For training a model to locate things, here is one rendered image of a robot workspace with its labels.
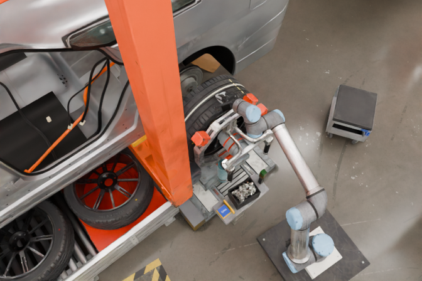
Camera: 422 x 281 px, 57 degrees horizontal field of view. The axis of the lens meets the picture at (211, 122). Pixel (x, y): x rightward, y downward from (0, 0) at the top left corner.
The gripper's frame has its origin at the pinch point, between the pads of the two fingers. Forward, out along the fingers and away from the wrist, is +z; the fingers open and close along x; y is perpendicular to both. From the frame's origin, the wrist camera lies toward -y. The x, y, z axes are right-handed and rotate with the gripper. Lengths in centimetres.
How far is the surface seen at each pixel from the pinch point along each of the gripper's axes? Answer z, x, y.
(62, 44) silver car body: 3, 73, -67
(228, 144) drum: -4.6, -35.8, -4.9
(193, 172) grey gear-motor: 33, -72, -24
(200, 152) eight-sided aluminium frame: -3.9, -27.1, -25.6
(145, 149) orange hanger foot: 44, -35, -47
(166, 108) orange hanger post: -50, 45, -49
